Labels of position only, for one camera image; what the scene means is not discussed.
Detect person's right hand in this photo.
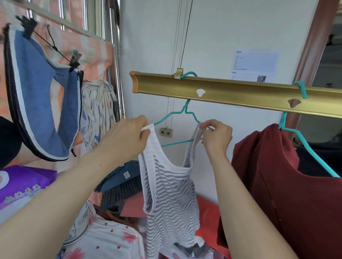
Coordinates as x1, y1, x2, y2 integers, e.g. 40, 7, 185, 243
199, 119, 233, 162

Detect person's left hand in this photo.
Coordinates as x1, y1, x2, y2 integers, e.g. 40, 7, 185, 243
95, 115, 151, 174

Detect gold clothes rail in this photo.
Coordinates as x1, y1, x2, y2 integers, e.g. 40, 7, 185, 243
129, 70, 342, 119

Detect teal wire hanger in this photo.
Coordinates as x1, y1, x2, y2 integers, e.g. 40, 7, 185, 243
154, 71, 214, 148
279, 81, 340, 179

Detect grey striped white tank top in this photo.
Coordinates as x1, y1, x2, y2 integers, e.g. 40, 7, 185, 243
138, 123, 206, 259

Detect dark red t-shirt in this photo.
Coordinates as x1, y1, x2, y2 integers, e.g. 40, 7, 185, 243
217, 123, 342, 259

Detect person's left forearm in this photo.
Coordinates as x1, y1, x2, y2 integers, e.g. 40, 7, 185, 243
0, 154, 126, 259

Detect person's right forearm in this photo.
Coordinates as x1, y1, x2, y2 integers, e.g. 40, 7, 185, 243
209, 154, 299, 259

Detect striped rag mop head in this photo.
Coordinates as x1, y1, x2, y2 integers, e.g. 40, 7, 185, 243
80, 79, 118, 153

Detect blue broom head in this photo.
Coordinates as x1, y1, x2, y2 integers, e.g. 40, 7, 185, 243
94, 160, 144, 213

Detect red dustpan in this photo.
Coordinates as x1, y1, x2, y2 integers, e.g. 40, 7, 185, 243
119, 192, 147, 218

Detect metal mop poles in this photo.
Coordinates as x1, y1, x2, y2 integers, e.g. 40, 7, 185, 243
107, 0, 126, 121

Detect white paper notice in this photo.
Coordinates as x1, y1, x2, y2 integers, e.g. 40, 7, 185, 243
230, 48, 280, 83

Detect orange patterned hanging sheet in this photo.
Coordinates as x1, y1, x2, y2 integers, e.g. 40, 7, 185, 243
0, 0, 114, 171

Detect white red floral cloth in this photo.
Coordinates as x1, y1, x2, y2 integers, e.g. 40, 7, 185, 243
56, 202, 146, 259

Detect blue fabric cover white trim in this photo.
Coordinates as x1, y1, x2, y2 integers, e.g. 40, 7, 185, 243
3, 24, 84, 162

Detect purple white detergent bag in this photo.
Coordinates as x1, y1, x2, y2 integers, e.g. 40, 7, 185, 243
0, 165, 57, 224

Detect clear plastic bag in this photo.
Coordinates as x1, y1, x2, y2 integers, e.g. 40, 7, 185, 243
160, 236, 214, 259

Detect grey metal window pole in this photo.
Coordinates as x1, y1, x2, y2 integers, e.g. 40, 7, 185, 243
10, 0, 99, 39

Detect window with metal bars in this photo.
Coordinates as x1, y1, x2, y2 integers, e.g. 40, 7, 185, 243
16, 0, 107, 41

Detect thin steel lift cables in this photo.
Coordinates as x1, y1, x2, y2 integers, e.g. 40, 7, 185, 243
165, 0, 193, 128

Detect brown door frame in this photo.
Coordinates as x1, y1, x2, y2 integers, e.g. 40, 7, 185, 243
283, 0, 341, 139

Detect black clip wire hanger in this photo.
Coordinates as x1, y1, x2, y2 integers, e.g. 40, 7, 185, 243
16, 15, 83, 73

